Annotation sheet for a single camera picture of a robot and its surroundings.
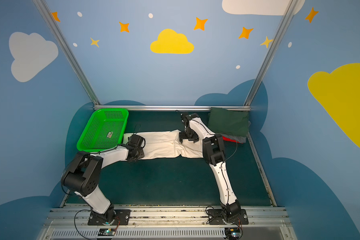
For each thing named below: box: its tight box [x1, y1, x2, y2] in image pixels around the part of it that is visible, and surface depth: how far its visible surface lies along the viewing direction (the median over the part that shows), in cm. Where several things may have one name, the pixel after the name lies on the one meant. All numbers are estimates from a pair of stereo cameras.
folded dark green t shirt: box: [208, 107, 250, 137], surface depth 106 cm
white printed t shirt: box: [123, 129, 203, 159], surface depth 103 cm
